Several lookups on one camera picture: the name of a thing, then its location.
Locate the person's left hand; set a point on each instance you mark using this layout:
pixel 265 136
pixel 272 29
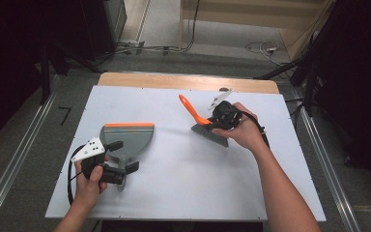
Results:
pixel 88 191

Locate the wooden shelf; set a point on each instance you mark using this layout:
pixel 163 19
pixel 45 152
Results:
pixel 238 19

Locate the white board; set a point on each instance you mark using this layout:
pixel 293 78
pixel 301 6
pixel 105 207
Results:
pixel 174 180

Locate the grey dustpan with orange edge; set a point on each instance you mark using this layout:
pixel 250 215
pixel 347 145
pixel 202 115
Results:
pixel 135 138

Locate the metal floor rail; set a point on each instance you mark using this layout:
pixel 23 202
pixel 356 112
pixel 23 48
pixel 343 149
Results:
pixel 344 206
pixel 29 133

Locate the dark curtain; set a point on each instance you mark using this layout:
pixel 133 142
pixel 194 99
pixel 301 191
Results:
pixel 6 64
pixel 360 80

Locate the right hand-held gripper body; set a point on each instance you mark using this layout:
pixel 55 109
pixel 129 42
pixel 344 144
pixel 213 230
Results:
pixel 225 116

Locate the black metal stand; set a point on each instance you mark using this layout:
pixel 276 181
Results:
pixel 309 87
pixel 45 80

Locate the person's right hand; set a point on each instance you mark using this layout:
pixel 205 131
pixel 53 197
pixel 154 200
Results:
pixel 246 132

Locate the black cabinet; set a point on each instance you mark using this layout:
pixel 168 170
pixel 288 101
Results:
pixel 99 25

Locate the wooden table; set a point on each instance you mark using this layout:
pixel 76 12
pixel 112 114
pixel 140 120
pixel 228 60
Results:
pixel 174 82

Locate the orange brush with grey bristles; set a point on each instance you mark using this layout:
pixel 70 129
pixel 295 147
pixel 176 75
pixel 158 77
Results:
pixel 191 109

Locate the grey power strip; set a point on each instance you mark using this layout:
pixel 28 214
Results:
pixel 132 43

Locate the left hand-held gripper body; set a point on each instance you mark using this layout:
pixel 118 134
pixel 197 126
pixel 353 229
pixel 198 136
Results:
pixel 88 150

